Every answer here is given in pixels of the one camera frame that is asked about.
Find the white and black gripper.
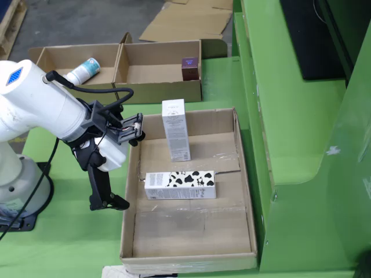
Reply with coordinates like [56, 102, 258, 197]
[62, 131, 146, 211]

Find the tall white product box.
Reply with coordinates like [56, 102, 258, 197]
[161, 98, 192, 162]

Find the open cardboard bin box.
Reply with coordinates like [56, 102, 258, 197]
[28, 43, 122, 107]
[112, 32, 228, 105]

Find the shallow cardboard tray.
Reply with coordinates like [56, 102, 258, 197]
[119, 107, 259, 275]

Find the small maroon box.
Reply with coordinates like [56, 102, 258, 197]
[181, 57, 201, 82]

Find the flattened cardboard sheet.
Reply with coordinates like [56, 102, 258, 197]
[139, 0, 234, 41]

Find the cow print carton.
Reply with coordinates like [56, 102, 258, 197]
[144, 170, 217, 200]

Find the white teal bottle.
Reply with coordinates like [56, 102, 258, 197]
[63, 57, 101, 86]

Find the crumpled white paper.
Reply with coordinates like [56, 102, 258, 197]
[101, 265, 178, 278]

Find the wooden pallet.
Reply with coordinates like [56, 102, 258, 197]
[0, 0, 28, 60]

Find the green metal machine housing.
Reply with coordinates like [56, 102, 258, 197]
[231, 0, 371, 273]

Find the glossy black screen panel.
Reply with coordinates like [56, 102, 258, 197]
[279, 0, 355, 81]

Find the long black camera cable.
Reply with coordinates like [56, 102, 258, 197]
[0, 138, 60, 241]

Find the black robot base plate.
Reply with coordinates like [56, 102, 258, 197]
[0, 162, 55, 232]

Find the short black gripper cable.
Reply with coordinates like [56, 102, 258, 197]
[45, 70, 134, 112]

